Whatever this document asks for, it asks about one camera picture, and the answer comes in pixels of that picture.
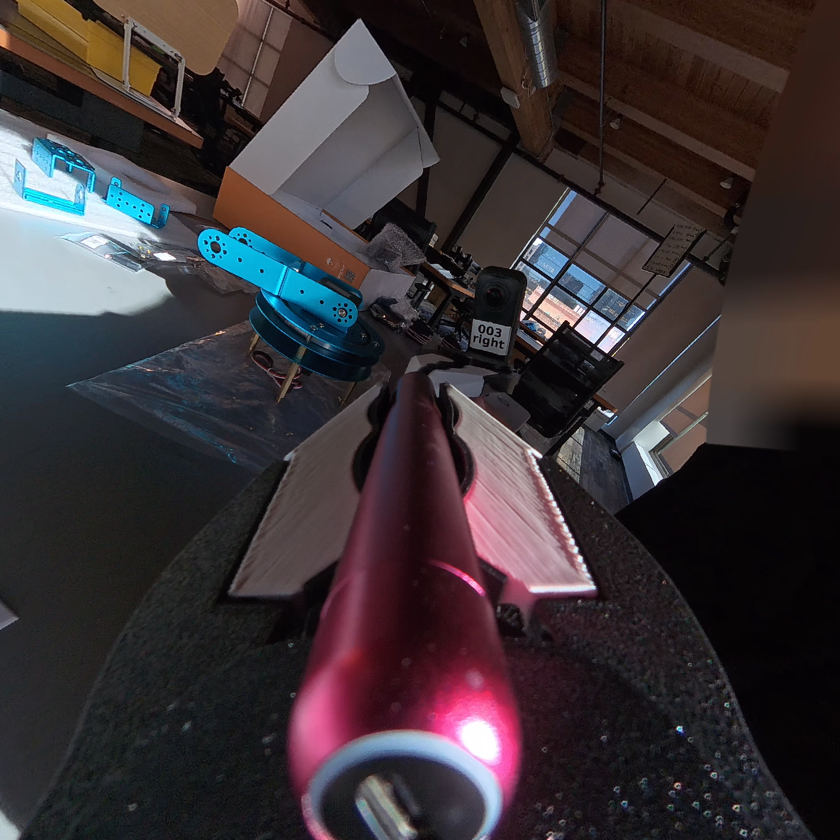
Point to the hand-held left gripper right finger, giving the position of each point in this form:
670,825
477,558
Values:
525,518

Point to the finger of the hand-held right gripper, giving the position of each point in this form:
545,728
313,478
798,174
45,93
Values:
469,379
430,363

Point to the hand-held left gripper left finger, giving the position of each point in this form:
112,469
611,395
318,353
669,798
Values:
295,525

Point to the red electric screwdriver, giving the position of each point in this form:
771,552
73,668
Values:
407,590

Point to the blue toy robot arm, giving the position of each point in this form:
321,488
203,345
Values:
308,295

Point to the large clear plastic bag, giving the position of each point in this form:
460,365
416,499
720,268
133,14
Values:
197,400

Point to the white desk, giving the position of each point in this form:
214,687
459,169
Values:
98,525

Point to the large paned window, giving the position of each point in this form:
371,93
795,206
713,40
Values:
590,282

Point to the black mesh office chair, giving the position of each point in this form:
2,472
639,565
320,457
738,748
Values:
564,387

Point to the bubble wrap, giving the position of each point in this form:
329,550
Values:
400,246

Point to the open white cardboard box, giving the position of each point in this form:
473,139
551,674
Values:
328,144

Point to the group of small screw bags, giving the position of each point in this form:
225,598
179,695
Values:
131,253

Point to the plywood chair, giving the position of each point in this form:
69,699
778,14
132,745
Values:
190,33

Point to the yellow plastic bin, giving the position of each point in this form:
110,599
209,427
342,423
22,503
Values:
98,46

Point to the wall whiteboard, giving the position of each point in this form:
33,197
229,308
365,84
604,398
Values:
673,249

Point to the silver ceiling duct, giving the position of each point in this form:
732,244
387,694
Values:
538,39

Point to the blue perforated metal bracket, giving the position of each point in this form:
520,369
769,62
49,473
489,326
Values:
138,207
65,157

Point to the thin blue U bracket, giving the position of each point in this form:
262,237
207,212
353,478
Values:
49,197

